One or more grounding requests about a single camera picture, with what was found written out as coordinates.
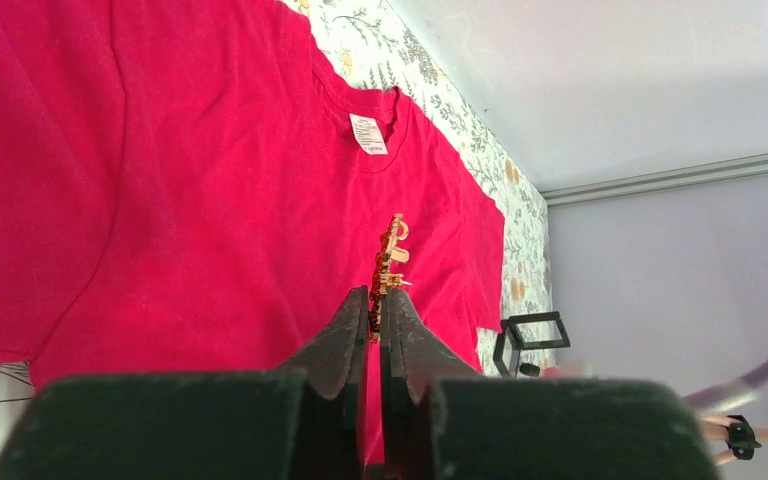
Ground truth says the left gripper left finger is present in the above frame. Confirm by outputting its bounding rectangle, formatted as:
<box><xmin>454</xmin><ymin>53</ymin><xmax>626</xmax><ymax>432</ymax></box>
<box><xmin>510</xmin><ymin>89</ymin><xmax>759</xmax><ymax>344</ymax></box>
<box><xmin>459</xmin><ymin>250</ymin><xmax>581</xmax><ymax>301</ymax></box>
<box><xmin>279</xmin><ymin>286</ymin><xmax>369</xmax><ymax>479</ymax></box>

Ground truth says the red t-shirt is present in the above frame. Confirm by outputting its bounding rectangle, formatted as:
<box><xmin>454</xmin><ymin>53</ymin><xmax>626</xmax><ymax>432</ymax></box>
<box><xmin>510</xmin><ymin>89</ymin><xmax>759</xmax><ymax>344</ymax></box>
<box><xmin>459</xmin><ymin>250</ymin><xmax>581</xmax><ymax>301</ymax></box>
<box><xmin>0</xmin><ymin>0</ymin><xmax>507</xmax><ymax>465</ymax></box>

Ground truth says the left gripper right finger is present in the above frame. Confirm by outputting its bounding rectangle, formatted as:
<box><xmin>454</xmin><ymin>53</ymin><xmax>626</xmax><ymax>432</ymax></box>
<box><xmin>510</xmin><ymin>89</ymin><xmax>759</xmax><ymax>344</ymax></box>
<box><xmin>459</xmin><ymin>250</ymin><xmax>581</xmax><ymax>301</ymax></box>
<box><xmin>380</xmin><ymin>288</ymin><xmax>480</xmax><ymax>479</ymax></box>

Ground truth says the pink perforated music stand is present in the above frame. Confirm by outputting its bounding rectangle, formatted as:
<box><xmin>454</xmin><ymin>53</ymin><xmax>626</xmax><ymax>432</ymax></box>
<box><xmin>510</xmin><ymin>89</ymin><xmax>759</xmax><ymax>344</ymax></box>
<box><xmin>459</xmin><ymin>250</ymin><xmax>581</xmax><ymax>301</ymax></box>
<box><xmin>519</xmin><ymin>360</ymin><xmax>768</xmax><ymax>468</ymax></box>

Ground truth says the black brooch box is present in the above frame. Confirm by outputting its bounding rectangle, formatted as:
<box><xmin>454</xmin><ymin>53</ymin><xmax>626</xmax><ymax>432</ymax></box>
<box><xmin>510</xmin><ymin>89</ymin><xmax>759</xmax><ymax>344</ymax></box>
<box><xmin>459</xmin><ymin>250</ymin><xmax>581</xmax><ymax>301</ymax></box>
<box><xmin>492</xmin><ymin>311</ymin><xmax>571</xmax><ymax>378</ymax></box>

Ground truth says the orange glitter brooch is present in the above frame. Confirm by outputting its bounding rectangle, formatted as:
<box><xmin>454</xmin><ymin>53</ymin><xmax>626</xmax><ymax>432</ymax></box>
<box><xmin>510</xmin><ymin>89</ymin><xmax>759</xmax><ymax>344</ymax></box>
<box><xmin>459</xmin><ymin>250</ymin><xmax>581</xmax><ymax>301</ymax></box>
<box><xmin>368</xmin><ymin>213</ymin><xmax>410</xmax><ymax>343</ymax></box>

